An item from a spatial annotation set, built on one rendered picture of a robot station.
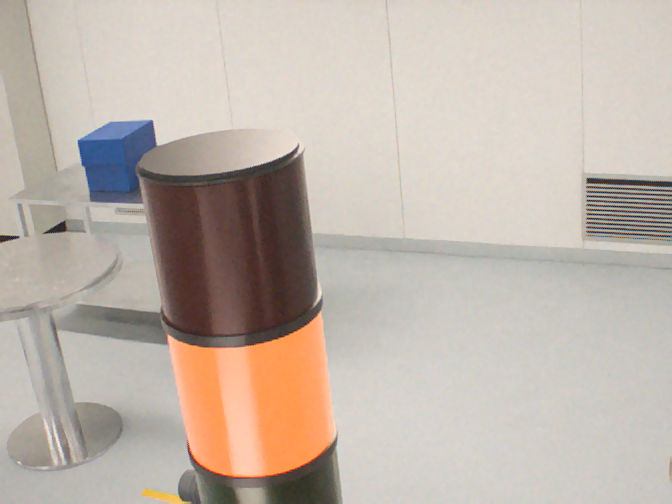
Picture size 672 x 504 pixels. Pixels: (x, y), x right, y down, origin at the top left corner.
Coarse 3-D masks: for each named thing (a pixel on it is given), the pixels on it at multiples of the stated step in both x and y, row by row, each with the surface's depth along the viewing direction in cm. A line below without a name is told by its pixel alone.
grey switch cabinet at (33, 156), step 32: (0, 0) 645; (0, 32) 649; (0, 64) 652; (32, 64) 685; (0, 96) 663; (32, 96) 688; (0, 128) 675; (32, 128) 691; (0, 160) 688; (32, 160) 694; (0, 192) 701; (0, 224) 714; (32, 224) 700; (64, 224) 739
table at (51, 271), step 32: (0, 256) 432; (32, 256) 427; (64, 256) 423; (96, 256) 419; (0, 288) 394; (32, 288) 390; (64, 288) 387; (96, 288) 393; (0, 320) 372; (32, 320) 415; (32, 352) 421; (32, 384) 433; (64, 384) 433; (32, 416) 465; (64, 416) 436; (96, 416) 461; (32, 448) 437; (64, 448) 435; (96, 448) 433
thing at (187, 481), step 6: (186, 474) 254; (192, 474) 254; (180, 480) 253; (186, 480) 252; (192, 480) 252; (180, 486) 252; (186, 486) 252; (192, 486) 251; (180, 492) 252; (186, 492) 251; (192, 492) 251; (198, 492) 250; (180, 498) 253; (186, 498) 252; (192, 498) 251; (198, 498) 250
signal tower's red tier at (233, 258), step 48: (144, 192) 26; (192, 192) 25; (240, 192) 25; (288, 192) 26; (192, 240) 25; (240, 240) 25; (288, 240) 26; (192, 288) 26; (240, 288) 26; (288, 288) 27
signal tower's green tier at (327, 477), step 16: (336, 448) 31; (336, 464) 30; (208, 480) 29; (304, 480) 29; (320, 480) 29; (336, 480) 30; (208, 496) 29; (224, 496) 29; (240, 496) 29; (256, 496) 28; (272, 496) 29; (288, 496) 29; (304, 496) 29; (320, 496) 29; (336, 496) 30
